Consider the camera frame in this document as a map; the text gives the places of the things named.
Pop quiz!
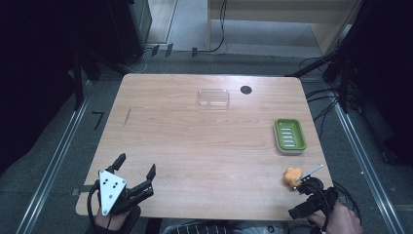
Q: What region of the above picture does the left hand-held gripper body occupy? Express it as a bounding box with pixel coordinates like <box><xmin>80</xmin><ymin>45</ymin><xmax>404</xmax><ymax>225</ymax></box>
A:
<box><xmin>94</xmin><ymin>167</ymin><xmax>155</xmax><ymax>217</ymax></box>

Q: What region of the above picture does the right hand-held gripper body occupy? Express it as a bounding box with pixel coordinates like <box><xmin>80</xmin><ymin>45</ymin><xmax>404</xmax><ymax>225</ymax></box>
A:
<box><xmin>294</xmin><ymin>163</ymin><xmax>340</xmax><ymax>216</ymax></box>

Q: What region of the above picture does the orange toy fruit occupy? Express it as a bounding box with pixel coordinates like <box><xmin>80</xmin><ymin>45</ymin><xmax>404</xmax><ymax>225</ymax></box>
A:
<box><xmin>284</xmin><ymin>167</ymin><xmax>305</xmax><ymax>190</ymax></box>

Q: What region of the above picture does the person's right hand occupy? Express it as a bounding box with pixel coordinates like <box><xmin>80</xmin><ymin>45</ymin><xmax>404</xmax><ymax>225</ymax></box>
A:
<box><xmin>307</xmin><ymin>200</ymin><xmax>363</xmax><ymax>234</ymax></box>

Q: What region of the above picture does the person's left hand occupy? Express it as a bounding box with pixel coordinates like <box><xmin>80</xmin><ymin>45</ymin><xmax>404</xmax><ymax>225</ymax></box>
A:
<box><xmin>94</xmin><ymin>210</ymin><xmax>131</xmax><ymax>232</ymax></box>

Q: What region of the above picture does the grey tape strip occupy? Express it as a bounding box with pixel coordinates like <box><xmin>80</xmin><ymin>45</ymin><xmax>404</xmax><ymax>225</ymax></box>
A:
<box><xmin>71</xmin><ymin>184</ymin><xmax>95</xmax><ymax>197</ymax></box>

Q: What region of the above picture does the green soap dish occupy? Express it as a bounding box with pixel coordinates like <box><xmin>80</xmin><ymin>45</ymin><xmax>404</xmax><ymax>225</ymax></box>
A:
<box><xmin>273</xmin><ymin>118</ymin><xmax>308</xmax><ymax>156</ymax></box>

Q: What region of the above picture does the person's striped clothing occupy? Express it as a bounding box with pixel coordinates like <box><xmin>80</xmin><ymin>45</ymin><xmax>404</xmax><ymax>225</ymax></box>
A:
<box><xmin>161</xmin><ymin>219</ymin><xmax>271</xmax><ymax>234</ymax></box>

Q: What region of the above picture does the clear plastic box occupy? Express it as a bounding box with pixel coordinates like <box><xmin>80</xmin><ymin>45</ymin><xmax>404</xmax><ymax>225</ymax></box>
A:
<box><xmin>196</xmin><ymin>88</ymin><xmax>231</xmax><ymax>111</ymax></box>

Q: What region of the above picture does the black metal stand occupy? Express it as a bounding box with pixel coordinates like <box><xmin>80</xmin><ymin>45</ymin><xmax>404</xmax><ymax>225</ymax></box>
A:
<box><xmin>285</xmin><ymin>0</ymin><xmax>368</xmax><ymax>114</ymax></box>

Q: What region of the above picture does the black cabinet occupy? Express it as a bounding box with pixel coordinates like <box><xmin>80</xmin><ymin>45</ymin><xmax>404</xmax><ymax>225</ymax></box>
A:
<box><xmin>105</xmin><ymin>0</ymin><xmax>154</xmax><ymax>65</ymax></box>

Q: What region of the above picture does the light wooden shelf unit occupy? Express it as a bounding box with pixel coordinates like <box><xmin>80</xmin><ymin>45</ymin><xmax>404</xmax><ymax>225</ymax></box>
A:
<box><xmin>206</xmin><ymin>0</ymin><xmax>363</xmax><ymax>57</ymax></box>

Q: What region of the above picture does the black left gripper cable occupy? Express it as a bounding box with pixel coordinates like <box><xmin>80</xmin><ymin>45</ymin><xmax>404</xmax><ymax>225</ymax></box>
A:
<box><xmin>86</xmin><ymin>179</ymin><xmax>100</xmax><ymax>234</ymax></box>

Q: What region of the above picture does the metal floor rail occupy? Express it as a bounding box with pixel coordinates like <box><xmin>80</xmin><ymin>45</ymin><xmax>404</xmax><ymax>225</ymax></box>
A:
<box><xmin>332</xmin><ymin>102</ymin><xmax>407</xmax><ymax>234</ymax></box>
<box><xmin>15</xmin><ymin>81</ymin><xmax>94</xmax><ymax>234</ymax></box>

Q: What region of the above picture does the bundle of black floor cables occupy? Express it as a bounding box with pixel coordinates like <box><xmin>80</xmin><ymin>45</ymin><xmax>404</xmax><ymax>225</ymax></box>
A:
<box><xmin>298</xmin><ymin>56</ymin><xmax>345</xmax><ymax>139</ymax></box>

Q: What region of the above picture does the white floor cable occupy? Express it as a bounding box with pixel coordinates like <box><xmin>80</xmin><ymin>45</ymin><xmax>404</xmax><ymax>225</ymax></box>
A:
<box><xmin>124</xmin><ymin>48</ymin><xmax>154</xmax><ymax>74</ymax></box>

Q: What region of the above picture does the black hanging cable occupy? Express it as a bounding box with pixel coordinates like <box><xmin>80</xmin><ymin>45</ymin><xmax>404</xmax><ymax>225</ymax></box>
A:
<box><xmin>198</xmin><ymin>0</ymin><xmax>229</xmax><ymax>54</ymax></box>

